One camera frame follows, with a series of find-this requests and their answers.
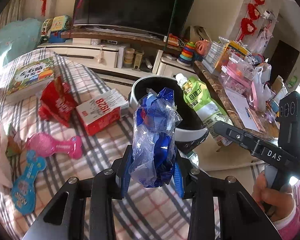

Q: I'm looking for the red white milk carton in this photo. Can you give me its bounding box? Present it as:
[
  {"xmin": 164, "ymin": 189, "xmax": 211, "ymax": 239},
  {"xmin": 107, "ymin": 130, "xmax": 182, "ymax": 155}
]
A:
[{"xmin": 76, "ymin": 88, "xmax": 130, "ymax": 136}]

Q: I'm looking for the stack of tape rolls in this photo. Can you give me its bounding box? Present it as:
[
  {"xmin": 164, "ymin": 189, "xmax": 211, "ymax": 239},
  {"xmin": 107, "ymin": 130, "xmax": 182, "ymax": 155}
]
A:
[{"xmin": 124, "ymin": 48, "xmax": 135, "ymax": 67}]

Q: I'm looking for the white television stand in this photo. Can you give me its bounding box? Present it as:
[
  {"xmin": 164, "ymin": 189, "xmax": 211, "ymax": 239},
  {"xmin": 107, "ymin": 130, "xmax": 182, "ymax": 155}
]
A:
[{"xmin": 37, "ymin": 27, "xmax": 198, "ymax": 78}]

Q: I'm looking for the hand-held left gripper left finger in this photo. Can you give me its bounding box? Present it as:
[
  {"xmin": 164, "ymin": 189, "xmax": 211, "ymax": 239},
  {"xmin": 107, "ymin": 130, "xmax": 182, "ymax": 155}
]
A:
[{"xmin": 22, "ymin": 144, "xmax": 136, "ymax": 240}]

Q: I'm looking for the children's picture book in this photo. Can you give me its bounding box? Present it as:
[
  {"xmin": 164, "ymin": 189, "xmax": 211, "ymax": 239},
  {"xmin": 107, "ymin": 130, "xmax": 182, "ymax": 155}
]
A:
[{"xmin": 5, "ymin": 57, "xmax": 56, "ymax": 96}]

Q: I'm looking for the colourful activity toy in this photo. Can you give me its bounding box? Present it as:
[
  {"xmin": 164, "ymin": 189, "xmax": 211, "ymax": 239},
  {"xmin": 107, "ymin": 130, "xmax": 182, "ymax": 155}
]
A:
[{"xmin": 41, "ymin": 15, "xmax": 73, "ymax": 44}]

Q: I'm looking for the white trash bin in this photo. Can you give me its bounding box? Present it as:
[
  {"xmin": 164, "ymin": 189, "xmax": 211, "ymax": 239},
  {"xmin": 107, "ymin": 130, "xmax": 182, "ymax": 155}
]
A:
[{"xmin": 128, "ymin": 75, "xmax": 209, "ymax": 153}]

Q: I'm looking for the white paper notebook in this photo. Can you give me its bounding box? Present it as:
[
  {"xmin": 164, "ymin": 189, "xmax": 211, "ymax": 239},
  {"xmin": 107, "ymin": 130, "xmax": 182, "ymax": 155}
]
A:
[{"xmin": 225, "ymin": 89, "xmax": 264, "ymax": 133}]

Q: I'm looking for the white hanging drawer lock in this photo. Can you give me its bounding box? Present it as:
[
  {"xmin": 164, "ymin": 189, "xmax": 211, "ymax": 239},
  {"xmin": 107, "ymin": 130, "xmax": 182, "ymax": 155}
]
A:
[{"xmin": 97, "ymin": 44, "xmax": 105, "ymax": 64}]

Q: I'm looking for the rainbow stacking ring toy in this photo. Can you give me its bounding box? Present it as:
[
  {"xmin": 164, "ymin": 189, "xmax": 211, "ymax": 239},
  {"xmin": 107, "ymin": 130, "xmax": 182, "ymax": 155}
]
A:
[{"xmin": 177, "ymin": 42, "xmax": 196, "ymax": 67}]

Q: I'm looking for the red heart hanging decoration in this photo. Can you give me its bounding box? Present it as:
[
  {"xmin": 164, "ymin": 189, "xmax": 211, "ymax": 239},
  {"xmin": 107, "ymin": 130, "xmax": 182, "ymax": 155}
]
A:
[{"xmin": 241, "ymin": 0, "xmax": 268, "ymax": 40}]

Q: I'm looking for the metal grater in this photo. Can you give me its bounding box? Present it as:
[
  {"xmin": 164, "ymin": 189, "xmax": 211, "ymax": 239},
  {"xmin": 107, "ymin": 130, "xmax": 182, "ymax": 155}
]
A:
[{"xmin": 133, "ymin": 51, "xmax": 144, "ymax": 70}]

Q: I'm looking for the orange plastic toy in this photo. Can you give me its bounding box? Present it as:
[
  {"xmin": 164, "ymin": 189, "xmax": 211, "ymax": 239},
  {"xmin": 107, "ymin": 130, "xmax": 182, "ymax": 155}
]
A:
[{"xmin": 195, "ymin": 40, "xmax": 212, "ymax": 57}]

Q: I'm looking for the pink clear storage box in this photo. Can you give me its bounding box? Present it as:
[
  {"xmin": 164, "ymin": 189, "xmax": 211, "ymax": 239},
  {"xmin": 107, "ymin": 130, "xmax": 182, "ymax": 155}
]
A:
[{"xmin": 220, "ymin": 55, "xmax": 257, "ymax": 90}]

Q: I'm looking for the blue bone-shaped package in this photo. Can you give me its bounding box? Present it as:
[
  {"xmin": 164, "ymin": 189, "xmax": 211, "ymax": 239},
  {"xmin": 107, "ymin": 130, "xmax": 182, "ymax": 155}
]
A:
[{"xmin": 10, "ymin": 150, "xmax": 46, "ymax": 215}]

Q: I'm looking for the white shopping bag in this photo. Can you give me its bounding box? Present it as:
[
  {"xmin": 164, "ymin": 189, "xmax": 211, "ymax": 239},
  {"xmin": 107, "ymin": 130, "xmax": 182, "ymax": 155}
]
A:
[{"xmin": 252, "ymin": 64, "xmax": 273, "ymax": 112}]

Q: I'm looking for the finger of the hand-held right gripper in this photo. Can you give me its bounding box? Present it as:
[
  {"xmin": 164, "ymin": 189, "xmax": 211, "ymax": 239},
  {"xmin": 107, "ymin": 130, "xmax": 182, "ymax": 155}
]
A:
[{"xmin": 213, "ymin": 121, "xmax": 259, "ymax": 153}]

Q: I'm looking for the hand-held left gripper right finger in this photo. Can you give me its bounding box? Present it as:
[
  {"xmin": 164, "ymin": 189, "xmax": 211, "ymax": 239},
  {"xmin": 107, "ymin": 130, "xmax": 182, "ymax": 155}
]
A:
[{"xmin": 174, "ymin": 152, "xmax": 278, "ymax": 240}]

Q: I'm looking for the blue clear plastic bag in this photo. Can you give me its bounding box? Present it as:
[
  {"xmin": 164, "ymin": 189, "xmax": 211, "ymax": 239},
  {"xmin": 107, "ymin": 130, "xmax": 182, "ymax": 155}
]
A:
[{"xmin": 129, "ymin": 87, "xmax": 183, "ymax": 188}]

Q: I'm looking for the person's right forearm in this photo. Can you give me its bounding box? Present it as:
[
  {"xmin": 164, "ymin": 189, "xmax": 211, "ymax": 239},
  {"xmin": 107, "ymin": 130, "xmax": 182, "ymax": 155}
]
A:
[{"xmin": 275, "ymin": 180, "xmax": 300, "ymax": 233}]

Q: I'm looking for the teal pillow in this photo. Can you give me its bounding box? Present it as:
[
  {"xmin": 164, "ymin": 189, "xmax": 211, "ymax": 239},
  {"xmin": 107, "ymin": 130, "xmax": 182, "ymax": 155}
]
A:
[{"xmin": 0, "ymin": 18, "xmax": 43, "ymax": 65}]

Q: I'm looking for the person's right hand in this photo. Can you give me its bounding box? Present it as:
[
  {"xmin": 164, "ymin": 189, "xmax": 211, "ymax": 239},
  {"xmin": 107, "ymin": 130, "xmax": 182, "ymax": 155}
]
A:
[{"xmin": 251, "ymin": 172, "xmax": 297, "ymax": 222}]

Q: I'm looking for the red snack bag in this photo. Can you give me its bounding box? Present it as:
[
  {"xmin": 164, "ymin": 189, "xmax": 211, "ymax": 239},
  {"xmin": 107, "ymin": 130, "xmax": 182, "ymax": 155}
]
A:
[{"xmin": 38, "ymin": 76, "xmax": 78, "ymax": 128}]

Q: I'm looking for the black television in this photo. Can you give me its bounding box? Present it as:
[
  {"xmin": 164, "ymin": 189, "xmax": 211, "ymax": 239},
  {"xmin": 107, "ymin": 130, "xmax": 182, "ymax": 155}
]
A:
[{"xmin": 72, "ymin": 0, "xmax": 200, "ymax": 38}]

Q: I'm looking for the marble top side table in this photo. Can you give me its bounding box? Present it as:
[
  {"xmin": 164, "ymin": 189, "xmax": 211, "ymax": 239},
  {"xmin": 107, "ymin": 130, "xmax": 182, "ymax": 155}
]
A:
[{"xmin": 193, "ymin": 60, "xmax": 280, "ymax": 138}]

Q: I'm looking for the pink bone-shaped package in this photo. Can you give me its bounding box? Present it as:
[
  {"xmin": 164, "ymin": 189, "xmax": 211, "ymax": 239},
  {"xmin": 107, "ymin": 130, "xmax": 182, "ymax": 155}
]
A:
[{"xmin": 25, "ymin": 132, "xmax": 83, "ymax": 160}]

